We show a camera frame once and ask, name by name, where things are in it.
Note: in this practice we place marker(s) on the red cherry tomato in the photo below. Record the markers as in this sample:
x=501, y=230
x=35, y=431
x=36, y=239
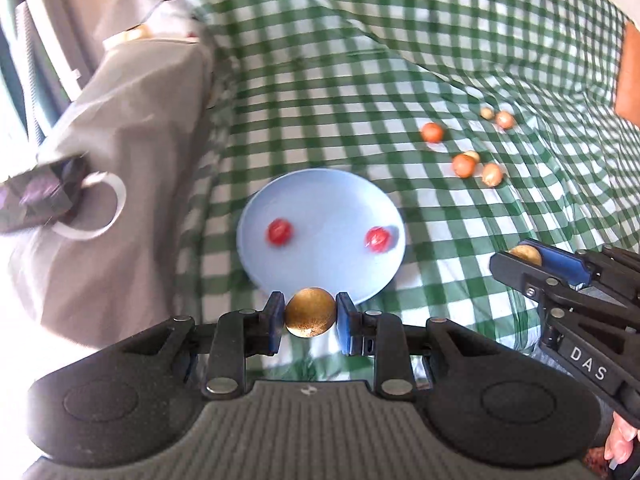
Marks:
x=377, y=238
x=279, y=232

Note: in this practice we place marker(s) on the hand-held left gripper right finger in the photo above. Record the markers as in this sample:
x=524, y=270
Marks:
x=345, y=326

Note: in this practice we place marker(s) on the dark patterned cloth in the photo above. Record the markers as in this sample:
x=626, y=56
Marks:
x=37, y=192

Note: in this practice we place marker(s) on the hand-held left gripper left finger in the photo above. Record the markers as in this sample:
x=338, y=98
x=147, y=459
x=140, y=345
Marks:
x=274, y=324

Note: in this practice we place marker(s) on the tan orange round fruit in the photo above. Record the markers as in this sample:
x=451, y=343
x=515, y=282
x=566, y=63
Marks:
x=505, y=119
x=492, y=174

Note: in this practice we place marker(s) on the person's right hand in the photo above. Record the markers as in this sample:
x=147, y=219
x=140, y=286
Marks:
x=621, y=437

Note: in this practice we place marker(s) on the grey fabric bag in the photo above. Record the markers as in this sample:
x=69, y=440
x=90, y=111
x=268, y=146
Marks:
x=140, y=135

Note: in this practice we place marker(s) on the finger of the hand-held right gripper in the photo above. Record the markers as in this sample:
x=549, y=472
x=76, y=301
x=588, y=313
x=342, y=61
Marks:
x=565, y=261
x=517, y=272

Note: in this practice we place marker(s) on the golden brown round fruit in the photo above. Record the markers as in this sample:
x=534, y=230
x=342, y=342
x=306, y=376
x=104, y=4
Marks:
x=310, y=312

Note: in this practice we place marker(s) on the green white checked cloth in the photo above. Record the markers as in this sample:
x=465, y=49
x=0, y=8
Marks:
x=350, y=85

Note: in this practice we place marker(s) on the small tan round fruit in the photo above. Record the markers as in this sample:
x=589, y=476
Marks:
x=486, y=112
x=472, y=156

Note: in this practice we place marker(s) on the green white striped fabric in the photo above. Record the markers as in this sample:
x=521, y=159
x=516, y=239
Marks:
x=30, y=45

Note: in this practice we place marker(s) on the light blue plate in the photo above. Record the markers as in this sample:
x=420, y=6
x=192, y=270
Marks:
x=320, y=210

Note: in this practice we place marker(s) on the orange brown wooden board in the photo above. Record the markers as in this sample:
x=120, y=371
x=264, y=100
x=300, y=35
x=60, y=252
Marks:
x=628, y=72

